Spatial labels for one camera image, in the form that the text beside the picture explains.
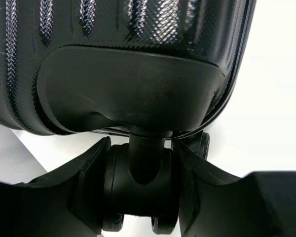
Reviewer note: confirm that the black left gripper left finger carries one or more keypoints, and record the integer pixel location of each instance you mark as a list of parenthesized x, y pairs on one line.
[(65, 202)]

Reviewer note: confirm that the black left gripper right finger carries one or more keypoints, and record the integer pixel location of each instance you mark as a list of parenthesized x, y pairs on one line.
[(215, 203)]

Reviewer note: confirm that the black suitcase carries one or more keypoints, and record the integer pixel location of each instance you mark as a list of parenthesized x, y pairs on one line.
[(151, 70)]

